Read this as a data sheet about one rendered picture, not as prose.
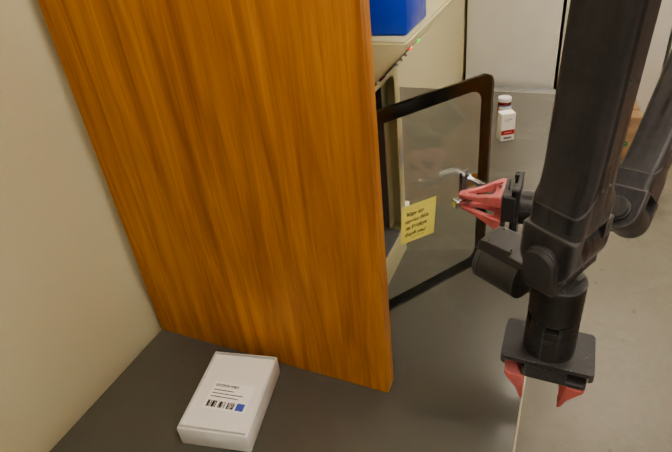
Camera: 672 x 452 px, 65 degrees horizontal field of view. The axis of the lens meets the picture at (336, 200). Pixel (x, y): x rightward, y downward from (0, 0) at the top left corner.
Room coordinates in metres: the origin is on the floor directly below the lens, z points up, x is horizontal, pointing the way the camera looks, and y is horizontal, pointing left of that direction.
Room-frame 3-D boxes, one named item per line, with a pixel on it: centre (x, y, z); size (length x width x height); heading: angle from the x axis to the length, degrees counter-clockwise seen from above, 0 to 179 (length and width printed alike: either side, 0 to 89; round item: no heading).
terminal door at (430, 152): (0.77, -0.15, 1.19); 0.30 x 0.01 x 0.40; 118
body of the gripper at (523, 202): (0.71, -0.32, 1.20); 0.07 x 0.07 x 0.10; 64
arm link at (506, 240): (0.46, -0.21, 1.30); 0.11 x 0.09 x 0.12; 34
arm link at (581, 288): (0.44, -0.23, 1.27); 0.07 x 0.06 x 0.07; 34
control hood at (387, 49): (0.81, -0.13, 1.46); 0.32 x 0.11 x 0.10; 153
